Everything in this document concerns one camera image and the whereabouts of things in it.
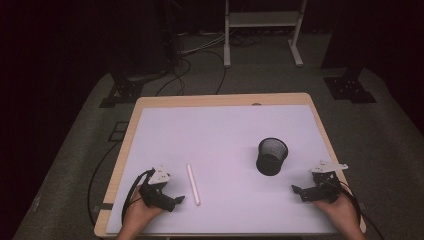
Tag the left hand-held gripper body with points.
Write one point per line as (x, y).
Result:
(156, 196)

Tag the black mesh pen holder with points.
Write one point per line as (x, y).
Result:
(268, 166)

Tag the black stand base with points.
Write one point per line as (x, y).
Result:
(348, 88)
(125, 91)

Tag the white pen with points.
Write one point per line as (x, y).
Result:
(193, 184)

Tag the light wooden table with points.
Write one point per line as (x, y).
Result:
(220, 99)

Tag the person's right hand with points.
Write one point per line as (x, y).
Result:
(343, 215)

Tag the black tape square outline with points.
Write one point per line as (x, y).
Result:
(117, 140)

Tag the white metal stand frame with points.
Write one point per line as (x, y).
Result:
(261, 19)

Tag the person's left hand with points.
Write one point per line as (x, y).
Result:
(140, 216)

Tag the white table mat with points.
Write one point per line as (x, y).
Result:
(216, 133)

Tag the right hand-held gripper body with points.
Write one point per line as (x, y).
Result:
(321, 193)

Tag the black tape strip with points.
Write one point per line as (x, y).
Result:
(107, 206)

